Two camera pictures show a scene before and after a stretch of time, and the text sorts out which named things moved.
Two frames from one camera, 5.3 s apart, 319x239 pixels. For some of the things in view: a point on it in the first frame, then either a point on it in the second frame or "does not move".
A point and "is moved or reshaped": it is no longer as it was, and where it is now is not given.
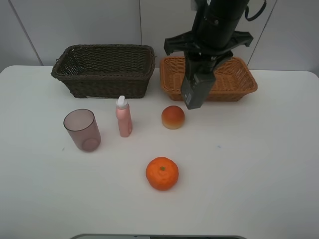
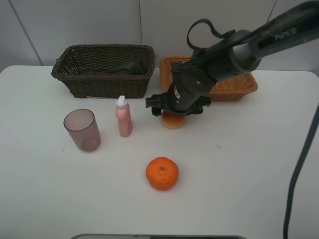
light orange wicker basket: x=233 y=80 does not move
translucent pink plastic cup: x=82 y=125 does not move
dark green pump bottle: x=195 y=88 is moved or reshaped
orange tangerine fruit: x=162 y=173 does not move
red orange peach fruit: x=173 y=117 does not move
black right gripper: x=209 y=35 -> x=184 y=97
